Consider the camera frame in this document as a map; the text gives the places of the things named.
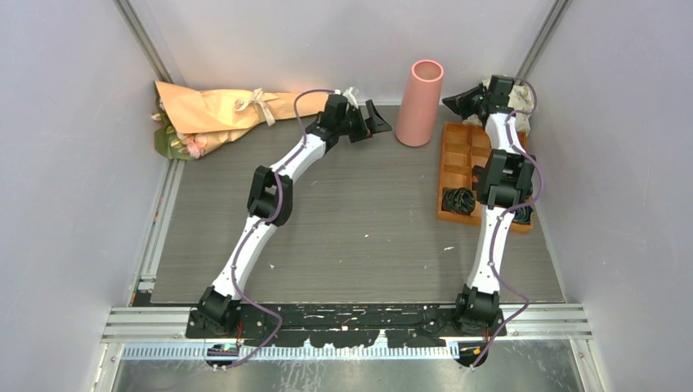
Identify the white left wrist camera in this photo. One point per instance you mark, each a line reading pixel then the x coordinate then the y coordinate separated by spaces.
pixel 350 93

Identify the crumpled white patterned cloth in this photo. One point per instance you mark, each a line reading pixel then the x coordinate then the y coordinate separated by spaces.
pixel 523 102

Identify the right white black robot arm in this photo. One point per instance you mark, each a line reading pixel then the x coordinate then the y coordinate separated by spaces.
pixel 501 187

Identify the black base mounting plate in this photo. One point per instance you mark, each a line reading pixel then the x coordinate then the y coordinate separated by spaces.
pixel 344 325

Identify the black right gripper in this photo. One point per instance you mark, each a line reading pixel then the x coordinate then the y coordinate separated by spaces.
pixel 457 102

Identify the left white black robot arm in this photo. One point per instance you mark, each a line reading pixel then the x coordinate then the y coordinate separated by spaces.
pixel 270 201

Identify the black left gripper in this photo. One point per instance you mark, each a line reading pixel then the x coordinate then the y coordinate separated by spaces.
pixel 375 123

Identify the orange compartment tray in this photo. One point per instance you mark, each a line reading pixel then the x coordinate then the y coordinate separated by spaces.
pixel 462 147

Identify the aluminium front rail frame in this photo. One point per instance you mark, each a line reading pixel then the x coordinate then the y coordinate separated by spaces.
pixel 159 333

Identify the peach paper bouquet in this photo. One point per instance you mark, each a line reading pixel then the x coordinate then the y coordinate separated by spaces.
pixel 194 123

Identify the pink cylindrical vase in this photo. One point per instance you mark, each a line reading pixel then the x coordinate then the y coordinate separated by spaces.
pixel 416 119

